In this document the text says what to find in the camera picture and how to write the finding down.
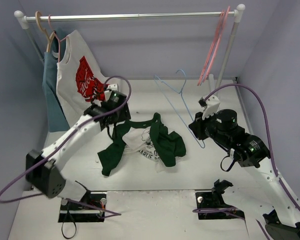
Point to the green and white raglan t-shirt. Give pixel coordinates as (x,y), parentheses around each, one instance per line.
(150,138)

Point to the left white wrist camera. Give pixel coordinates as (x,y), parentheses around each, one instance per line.
(112,88)

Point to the pink wire hanger left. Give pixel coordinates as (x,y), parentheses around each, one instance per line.
(59,41)

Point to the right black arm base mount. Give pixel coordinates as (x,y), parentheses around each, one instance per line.
(210,204)

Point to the pink hanger on right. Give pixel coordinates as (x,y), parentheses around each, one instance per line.
(212,50)

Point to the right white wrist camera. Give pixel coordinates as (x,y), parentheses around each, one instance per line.
(210,106)

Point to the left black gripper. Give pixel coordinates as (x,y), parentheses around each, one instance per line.
(125,113)

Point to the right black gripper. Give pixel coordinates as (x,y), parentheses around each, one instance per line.
(197,127)

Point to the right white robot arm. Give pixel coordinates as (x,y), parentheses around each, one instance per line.
(280,218)

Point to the blue hanging garment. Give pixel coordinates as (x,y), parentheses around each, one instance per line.
(56,119)

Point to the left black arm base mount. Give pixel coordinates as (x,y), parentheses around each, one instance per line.
(91,212)

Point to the white metal clothes rack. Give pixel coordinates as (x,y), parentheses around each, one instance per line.
(236,13)

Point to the wooden clothes hanger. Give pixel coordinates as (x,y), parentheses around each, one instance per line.
(49,36)

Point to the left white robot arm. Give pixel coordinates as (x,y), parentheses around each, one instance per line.
(45,167)

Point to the white Coca-Cola t-shirt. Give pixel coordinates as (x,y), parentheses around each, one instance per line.
(79,79)

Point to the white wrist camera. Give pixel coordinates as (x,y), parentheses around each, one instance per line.
(112,88)
(210,106)

